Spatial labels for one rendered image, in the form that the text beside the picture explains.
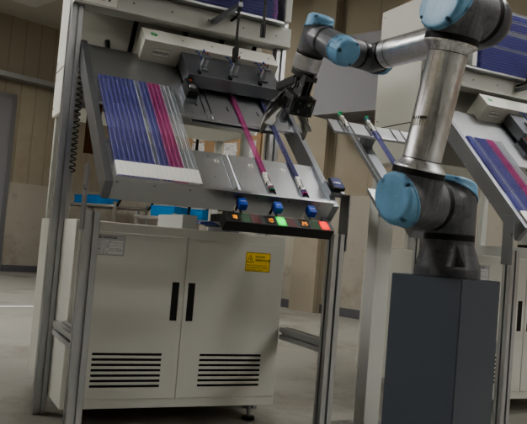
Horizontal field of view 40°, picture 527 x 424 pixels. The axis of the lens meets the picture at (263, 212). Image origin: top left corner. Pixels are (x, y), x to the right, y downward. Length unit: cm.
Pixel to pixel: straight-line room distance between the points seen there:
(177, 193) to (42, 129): 771
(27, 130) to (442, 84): 821
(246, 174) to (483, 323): 82
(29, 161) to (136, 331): 735
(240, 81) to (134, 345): 93
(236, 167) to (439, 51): 78
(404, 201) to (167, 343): 102
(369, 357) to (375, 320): 12
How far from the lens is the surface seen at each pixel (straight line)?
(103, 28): 262
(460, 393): 166
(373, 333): 241
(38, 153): 956
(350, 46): 187
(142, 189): 192
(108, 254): 221
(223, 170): 209
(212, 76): 240
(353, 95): 629
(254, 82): 248
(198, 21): 256
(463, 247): 168
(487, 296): 171
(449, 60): 159
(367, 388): 243
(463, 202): 168
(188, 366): 233
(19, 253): 946
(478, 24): 161
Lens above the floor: 59
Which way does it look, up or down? 3 degrees up
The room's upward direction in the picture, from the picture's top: 5 degrees clockwise
